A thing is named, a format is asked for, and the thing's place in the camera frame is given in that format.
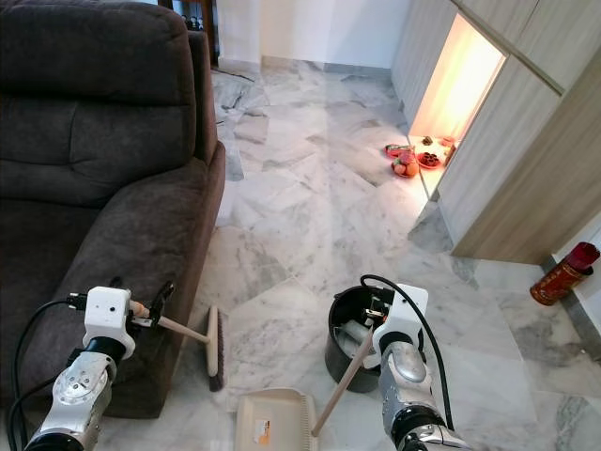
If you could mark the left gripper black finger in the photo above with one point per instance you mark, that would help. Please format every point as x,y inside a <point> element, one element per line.
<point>164,296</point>

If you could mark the white plastic bag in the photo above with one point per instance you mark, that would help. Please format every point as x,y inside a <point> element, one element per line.
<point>355,336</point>

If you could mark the black plastic bucket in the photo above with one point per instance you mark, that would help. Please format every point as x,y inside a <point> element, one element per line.
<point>343,362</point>

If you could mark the dark grey fabric sofa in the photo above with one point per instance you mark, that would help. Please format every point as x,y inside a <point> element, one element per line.
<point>94,188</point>

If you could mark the orange fruit pile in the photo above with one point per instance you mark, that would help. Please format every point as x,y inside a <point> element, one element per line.
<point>404,167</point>

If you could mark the small red offering dish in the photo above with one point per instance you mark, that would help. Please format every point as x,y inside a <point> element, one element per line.
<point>397,149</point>
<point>429,160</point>

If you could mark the red cylindrical canister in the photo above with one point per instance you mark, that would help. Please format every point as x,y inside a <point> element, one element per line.
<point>563,274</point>

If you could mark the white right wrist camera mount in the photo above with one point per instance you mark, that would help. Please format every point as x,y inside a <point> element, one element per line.
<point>404,310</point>

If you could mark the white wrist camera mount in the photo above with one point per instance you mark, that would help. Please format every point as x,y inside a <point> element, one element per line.
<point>404,310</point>
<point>108,315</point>

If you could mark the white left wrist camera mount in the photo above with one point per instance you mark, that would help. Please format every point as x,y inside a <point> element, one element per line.
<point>108,315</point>

